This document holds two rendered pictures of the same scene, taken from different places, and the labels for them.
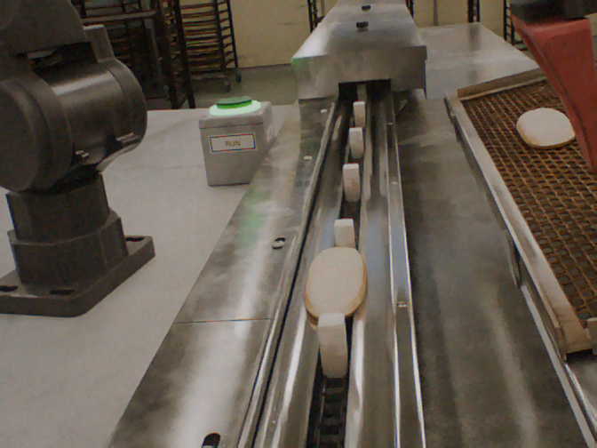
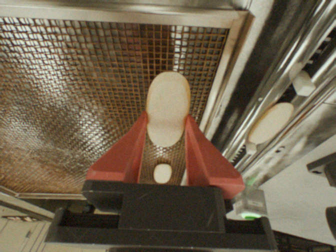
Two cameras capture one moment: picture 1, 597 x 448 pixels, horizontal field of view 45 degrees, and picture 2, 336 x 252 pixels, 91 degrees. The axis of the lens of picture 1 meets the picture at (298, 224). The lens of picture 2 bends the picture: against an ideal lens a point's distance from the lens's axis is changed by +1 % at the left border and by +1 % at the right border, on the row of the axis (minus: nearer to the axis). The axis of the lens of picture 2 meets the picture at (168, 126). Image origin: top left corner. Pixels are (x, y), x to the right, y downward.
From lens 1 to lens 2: 0.23 m
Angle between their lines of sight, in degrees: 21
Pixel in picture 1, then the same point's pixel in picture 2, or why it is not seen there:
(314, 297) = (288, 115)
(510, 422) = not seen: hidden behind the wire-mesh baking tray
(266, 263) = (294, 139)
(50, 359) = not seen: outside the picture
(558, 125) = (160, 171)
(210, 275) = (323, 138)
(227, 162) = (256, 197)
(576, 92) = (209, 145)
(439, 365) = (241, 81)
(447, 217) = not seen: hidden behind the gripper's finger
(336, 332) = (306, 83)
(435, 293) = (220, 120)
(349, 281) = (268, 120)
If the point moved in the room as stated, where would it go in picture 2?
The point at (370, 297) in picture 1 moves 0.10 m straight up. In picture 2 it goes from (260, 113) to (274, 177)
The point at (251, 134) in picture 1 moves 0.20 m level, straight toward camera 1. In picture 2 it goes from (248, 204) to (269, 178)
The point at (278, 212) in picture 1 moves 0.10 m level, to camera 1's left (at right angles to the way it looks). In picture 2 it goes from (266, 166) to (322, 172)
